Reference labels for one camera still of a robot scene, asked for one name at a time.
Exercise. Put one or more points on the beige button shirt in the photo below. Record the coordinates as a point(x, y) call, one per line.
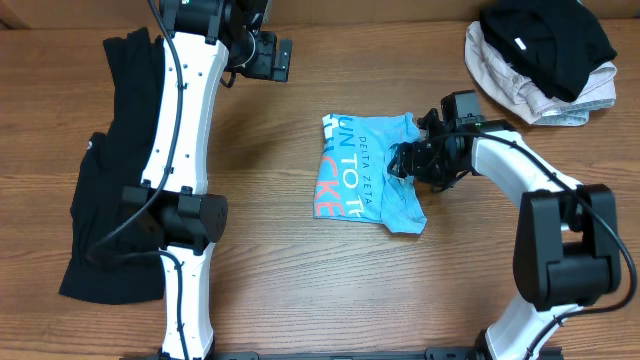
point(518, 93)

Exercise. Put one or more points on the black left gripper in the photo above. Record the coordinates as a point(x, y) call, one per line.
point(282, 59)

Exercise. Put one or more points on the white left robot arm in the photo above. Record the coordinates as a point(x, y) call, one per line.
point(207, 43)

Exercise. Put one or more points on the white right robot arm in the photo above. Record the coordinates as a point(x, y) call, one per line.
point(567, 251)

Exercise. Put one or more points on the light blue t-shirt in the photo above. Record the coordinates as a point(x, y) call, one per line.
point(353, 182)

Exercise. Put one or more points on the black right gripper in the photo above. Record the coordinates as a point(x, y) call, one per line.
point(407, 160)

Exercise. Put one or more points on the black garment on left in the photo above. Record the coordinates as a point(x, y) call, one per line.
point(125, 270)

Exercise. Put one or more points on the black garment on pile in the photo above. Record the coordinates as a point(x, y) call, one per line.
point(556, 43)

